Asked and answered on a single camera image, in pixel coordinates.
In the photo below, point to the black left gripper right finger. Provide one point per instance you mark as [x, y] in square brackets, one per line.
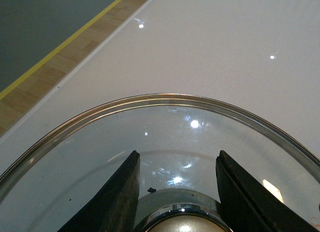
[247, 206]

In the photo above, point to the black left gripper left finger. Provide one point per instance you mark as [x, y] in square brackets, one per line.
[113, 208]

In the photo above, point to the glass pot lid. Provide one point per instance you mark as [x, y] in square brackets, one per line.
[179, 138]

